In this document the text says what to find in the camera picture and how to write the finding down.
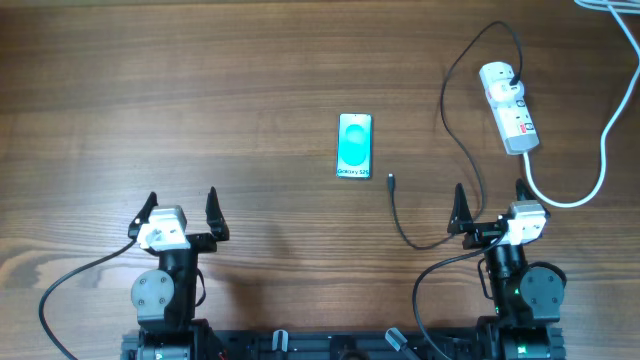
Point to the white charger adapter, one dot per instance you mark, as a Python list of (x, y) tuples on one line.
[(502, 93)]

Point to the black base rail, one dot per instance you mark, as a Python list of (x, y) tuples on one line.
[(456, 343)]

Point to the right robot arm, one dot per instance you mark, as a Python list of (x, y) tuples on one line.
[(527, 295)]

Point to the blue screen smartphone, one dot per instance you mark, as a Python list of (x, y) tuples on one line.
[(354, 146)]

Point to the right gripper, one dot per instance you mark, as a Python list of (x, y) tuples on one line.
[(461, 220)]

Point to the white power strip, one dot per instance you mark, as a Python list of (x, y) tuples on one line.
[(514, 122)]

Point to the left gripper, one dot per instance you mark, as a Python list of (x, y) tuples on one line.
[(206, 242)]

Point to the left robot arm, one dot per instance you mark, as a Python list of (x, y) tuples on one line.
[(165, 298)]

